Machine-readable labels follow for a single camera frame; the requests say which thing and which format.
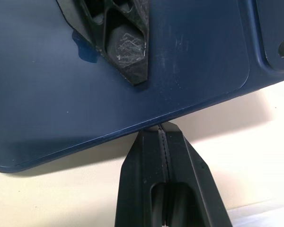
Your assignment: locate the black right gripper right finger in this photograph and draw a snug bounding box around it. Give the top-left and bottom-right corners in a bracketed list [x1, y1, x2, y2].
[160, 121, 233, 227]

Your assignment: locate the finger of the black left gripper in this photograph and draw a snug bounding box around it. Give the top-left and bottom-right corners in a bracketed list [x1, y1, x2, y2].
[56, 0, 150, 87]

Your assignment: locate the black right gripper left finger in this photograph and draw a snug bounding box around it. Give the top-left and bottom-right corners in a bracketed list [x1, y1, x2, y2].
[114, 124, 168, 227]

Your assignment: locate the dark blue plastic tray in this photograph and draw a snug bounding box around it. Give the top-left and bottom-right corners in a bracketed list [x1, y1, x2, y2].
[0, 0, 284, 175]

